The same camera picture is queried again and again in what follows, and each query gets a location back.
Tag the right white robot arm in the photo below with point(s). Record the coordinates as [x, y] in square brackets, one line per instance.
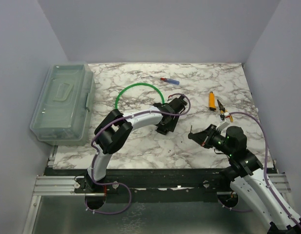
[249, 180]

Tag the yellow utility knife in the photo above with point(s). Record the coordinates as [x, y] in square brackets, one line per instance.
[211, 101]

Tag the green cable lock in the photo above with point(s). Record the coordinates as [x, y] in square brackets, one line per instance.
[139, 89]

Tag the black padlock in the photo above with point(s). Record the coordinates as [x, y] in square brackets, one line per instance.
[162, 129]

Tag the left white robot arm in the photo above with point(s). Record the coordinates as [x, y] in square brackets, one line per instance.
[112, 133]

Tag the aluminium rail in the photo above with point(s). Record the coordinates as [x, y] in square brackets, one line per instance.
[70, 185]

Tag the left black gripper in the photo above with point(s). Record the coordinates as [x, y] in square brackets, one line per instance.
[173, 121]

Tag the yellow handled pliers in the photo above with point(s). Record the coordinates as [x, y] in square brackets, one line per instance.
[222, 111]

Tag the translucent plastic storage box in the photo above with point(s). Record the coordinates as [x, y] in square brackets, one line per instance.
[64, 109]

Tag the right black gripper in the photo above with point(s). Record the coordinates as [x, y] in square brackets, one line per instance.
[204, 137]

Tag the red blue screwdriver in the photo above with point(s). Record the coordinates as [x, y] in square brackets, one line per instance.
[167, 80]

